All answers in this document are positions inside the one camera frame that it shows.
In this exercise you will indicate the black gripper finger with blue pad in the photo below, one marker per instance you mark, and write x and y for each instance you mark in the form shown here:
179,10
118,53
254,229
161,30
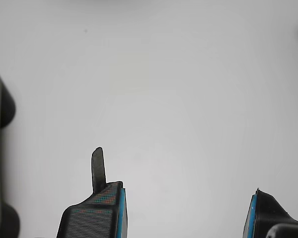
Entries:
265,210
94,218

